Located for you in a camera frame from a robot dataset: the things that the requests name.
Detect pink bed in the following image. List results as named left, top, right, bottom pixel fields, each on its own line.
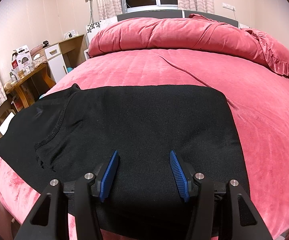
left=0, top=48, right=289, bottom=240

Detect grey and white headboard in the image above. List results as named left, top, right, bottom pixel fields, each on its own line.
left=86, top=9, right=252, bottom=43

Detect wooden cabinet with white drawers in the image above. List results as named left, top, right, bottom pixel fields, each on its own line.
left=32, top=34, right=85, bottom=83

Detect white and red box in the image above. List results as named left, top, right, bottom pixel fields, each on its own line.
left=12, top=45, right=34, bottom=73

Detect white flat box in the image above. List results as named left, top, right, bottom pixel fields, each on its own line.
left=0, top=112, right=15, bottom=136

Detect black pants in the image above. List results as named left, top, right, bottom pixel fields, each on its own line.
left=0, top=83, right=250, bottom=230

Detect wooden desk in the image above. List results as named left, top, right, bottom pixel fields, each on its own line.
left=4, top=62, right=56, bottom=113

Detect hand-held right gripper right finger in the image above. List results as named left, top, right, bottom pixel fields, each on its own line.
left=169, top=150, right=274, bottom=240

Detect pink ruffled pillow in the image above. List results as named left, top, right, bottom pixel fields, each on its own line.
left=243, top=28, right=289, bottom=84
left=188, top=13, right=211, bottom=21

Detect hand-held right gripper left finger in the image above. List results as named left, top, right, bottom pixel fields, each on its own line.
left=14, top=150, right=120, bottom=240

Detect tissue box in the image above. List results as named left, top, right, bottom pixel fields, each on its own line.
left=32, top=56, right=46, bottom=68

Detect pink duvet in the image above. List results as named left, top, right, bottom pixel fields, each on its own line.
left=88, top=17, right=267, bottom=59

